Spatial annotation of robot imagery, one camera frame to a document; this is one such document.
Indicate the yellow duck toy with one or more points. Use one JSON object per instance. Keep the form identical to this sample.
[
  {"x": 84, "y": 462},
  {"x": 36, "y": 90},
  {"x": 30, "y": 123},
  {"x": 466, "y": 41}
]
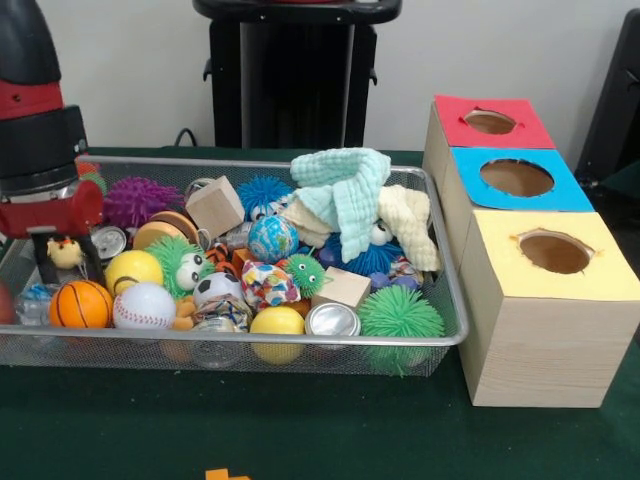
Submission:
[{"x": 65, "y": 250}]

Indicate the cream muslin cloth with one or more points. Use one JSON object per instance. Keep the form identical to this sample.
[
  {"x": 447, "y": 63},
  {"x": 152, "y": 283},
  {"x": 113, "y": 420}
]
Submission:
[{"x": 408, "y": 222}]

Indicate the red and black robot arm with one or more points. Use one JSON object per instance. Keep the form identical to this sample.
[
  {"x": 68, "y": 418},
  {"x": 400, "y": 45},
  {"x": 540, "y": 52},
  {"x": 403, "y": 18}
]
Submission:
[{"x": 35, "y": 100}]

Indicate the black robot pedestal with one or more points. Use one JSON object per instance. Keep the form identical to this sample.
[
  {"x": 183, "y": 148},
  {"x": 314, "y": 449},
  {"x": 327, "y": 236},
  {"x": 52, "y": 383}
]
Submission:
[{"x": 300, "y": 80}]

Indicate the wooden box with three holes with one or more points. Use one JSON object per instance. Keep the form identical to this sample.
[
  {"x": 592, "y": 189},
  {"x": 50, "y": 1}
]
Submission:
[{"x": 540, "y": 340}]

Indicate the clear plastic packet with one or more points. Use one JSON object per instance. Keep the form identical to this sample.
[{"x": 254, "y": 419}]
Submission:
[{"x": 35, "y": 300}]

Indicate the purple spiky toy with eyes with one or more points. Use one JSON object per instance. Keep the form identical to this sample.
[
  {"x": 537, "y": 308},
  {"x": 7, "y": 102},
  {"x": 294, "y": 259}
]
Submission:
[{"x": 140, "y": 200}]

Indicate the yellow smiley ball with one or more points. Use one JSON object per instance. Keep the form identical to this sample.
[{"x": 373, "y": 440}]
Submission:
[{"x": 133, "y": 270}]

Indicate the plain wooden cube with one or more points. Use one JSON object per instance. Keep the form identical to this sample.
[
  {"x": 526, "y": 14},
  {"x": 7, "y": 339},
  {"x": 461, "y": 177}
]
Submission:
[{"x": 215, "y": 205}]

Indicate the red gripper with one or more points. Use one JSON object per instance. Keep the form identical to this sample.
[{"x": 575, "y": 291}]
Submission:
[{"x": 55, "y": 212}]

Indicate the black can with silver top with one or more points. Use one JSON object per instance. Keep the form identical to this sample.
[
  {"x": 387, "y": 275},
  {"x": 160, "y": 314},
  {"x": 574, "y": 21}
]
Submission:
[{"x": 108, "y": 240}]

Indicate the white baseball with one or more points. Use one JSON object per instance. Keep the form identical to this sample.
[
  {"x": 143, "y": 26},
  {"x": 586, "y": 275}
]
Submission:
[{"x": 144, "y": 305}]

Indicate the toy hamburger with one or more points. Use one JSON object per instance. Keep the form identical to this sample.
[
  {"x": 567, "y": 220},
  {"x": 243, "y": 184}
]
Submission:
[{"x": 165, "y": 228}]

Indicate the mint green cloth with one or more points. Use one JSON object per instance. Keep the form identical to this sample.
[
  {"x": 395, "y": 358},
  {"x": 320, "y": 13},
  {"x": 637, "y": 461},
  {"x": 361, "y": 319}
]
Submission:
[{"x": 345, "y": 190}]

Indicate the clear mesh bin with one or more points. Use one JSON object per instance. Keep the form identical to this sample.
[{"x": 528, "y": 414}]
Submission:
[{"x": 420, "y": 185}]

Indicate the dark green tablecloth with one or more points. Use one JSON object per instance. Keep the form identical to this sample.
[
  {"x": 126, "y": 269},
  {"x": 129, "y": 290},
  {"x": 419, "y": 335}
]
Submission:
[{"x": 300, "y": 430}]

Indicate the green spiky ball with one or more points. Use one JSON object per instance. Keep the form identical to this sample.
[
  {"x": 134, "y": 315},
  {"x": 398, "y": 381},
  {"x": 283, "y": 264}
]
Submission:
[
  {"x": 400, "y": 315},
  {"x": 170, "y": 262}
]

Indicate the small orange basketball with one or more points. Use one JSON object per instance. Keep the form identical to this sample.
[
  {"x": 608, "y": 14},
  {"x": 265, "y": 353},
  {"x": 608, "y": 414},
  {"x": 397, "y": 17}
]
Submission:
[{"x": 80, "y": 303}]

